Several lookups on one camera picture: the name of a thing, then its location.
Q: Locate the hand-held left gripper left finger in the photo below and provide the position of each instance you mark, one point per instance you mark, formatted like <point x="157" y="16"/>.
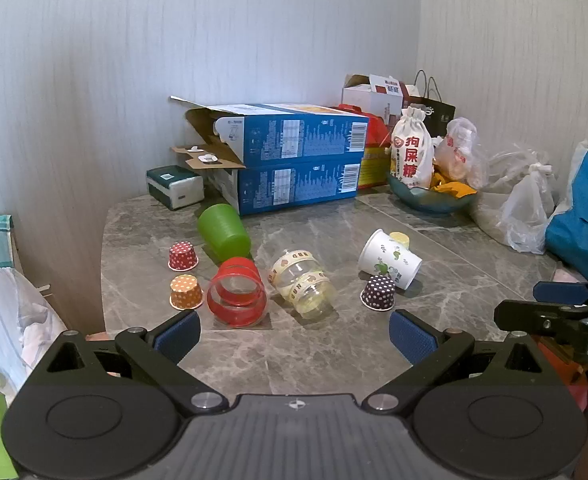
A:
<point x="179" y="336"/>

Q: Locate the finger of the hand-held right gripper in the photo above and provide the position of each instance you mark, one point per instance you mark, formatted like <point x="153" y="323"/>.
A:
<point x="561" y="292"/>
<point x="539" y="317"/>

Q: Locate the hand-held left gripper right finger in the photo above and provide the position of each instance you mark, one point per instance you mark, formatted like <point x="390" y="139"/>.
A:
<point x="414" y="337"/>

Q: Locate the red transparent plastic cup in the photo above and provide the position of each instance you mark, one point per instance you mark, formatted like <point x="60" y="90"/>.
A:
<point x="236" y="294"/>

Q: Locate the orange dotted small paper cup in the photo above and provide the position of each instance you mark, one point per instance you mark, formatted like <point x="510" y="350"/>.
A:
<point x="186" y="292"/>

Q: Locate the purple dotted small paper cup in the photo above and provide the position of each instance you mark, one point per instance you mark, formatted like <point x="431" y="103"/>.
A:
<point x="378" y="292"/>

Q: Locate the red dotted small paper cup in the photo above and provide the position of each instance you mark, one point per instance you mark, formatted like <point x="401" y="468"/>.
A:
<point x="182" y="256"/>

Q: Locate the white leaf-print paper cup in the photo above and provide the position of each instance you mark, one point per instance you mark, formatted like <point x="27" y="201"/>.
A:
<point x="389" y="260"/>

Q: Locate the green plastic cup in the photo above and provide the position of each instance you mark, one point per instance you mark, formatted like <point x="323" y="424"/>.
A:
<point x="222" y="232"/>

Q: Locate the clear cup with patterned bands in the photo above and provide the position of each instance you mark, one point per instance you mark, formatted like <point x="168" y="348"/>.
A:
<point x="301" y="280"/>

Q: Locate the red object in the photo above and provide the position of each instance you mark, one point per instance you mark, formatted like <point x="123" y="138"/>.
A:
<point x="561" y="365"/>

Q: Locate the blue plastic bag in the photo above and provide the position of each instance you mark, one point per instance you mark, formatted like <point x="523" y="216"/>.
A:
<point x="586" y="220"/>

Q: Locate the clear plastic bag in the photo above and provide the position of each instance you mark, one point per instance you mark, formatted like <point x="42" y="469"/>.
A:
<point x="519" y="205"/>

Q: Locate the small yellow cap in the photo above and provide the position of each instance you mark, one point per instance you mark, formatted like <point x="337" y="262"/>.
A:
<point x="400" y="239"/>

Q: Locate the teal ceramic bowl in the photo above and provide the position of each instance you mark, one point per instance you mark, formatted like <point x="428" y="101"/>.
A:
<point x="429" y="201"/>

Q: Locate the green and white tissue box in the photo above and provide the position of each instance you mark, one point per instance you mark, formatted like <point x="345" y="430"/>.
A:
<point x="174" y="187"/>

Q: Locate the orange snack packet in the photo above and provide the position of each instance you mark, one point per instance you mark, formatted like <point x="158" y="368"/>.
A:
<point x="454" y="187"/>

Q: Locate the white printed cloth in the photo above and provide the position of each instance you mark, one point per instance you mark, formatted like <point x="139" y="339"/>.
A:
<point x="9" y="320"/>

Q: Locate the clear snack bag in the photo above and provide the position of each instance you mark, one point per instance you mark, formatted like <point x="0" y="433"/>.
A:
<point x="461" y="152"/>

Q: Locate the red gift box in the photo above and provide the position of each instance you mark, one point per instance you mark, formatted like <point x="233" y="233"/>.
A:
<point x="374" y="160"/>

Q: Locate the blue cardboard box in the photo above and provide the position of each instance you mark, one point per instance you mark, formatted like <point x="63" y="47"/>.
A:
<point x="299" y="185"/>

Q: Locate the black paper bag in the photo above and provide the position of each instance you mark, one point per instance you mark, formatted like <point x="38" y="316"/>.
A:
<point x="436" y="112"/>

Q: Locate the upper blue carton box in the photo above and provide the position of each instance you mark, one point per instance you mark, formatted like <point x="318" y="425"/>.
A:
<point x="299" y="132"/>

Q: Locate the white and red carton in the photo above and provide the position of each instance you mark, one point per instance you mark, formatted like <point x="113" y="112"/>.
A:
<point x="369" y="100"/>

